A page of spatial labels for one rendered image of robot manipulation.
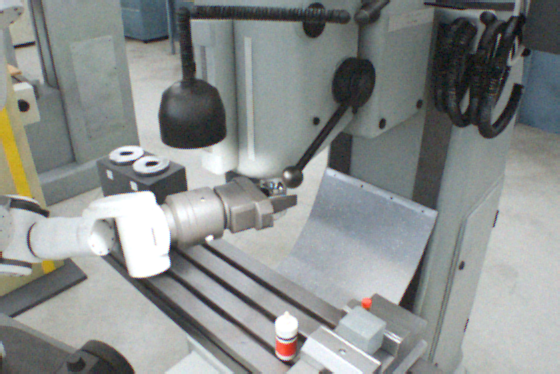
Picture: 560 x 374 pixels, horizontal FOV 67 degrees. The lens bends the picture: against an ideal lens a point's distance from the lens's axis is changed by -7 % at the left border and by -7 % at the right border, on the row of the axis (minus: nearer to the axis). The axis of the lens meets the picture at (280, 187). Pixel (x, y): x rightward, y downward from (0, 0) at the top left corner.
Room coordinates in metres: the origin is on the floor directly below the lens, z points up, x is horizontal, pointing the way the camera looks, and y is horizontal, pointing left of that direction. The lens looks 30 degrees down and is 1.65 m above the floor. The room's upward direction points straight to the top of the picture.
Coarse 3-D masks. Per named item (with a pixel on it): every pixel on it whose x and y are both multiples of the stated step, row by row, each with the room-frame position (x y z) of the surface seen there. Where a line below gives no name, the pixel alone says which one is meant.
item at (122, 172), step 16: (112, 160) 1.01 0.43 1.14; (128, 160) 1.00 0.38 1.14; (144, 160) 1.00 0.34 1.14; (160, 160) 1.00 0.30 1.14; (112, 176) 0.99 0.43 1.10; (128, 176) 0.95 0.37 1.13; (144, 176) 0.94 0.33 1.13; (160, 176) 0.94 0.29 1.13; (176, 176) 0.97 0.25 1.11; (112, 192) 1.00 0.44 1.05; (128, 192) 0.95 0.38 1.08; (160, 192) 0.92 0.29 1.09; (176, 192) 0.96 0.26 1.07
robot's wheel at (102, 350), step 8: (88, 344) 0.88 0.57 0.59; (96, 344) 0.87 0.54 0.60; (104, 344) 0.87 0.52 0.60; (88, 352) 0.85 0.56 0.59; (96, 352) 0.84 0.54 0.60; (104, 352) 0.84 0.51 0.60; (112, 352) 0.85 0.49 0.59; (104, 360) 0.82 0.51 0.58; (112, 360) 0.83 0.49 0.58; (120, 360) 0.84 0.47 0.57; (112, 368) 0.82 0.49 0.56; (120, 368) 0.82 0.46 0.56; (128, 368) 0.83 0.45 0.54
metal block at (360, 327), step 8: (352, 312) 0.55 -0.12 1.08; (360, 312) 0.55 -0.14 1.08; (368, 312) 0.55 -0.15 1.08; (344, 320) 0.53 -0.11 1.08; (352, 320) 0.53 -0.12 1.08; (360, 320) 0.53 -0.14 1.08; (368, 320) 0.53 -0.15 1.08; (376, 320) 0.53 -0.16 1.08; (344, 328) 0.52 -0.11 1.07; (352, 328) 0.51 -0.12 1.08; (360, 328) 0.51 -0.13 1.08; (368, 328) 0.51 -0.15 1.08; (376, 328) 0.51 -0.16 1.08; (384, 328) 0.52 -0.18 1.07; (344, 336) 0.52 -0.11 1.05; (352, 336) 0.51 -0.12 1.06; (360, 336) 0.50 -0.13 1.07; (368, 336) 0.50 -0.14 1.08; (376, 336) 0.51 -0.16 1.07; (360, 344) 0.50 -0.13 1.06; (368, 344) 0.49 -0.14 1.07; (376, 344) 0.51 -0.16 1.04; (368, 352) 0.49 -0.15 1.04
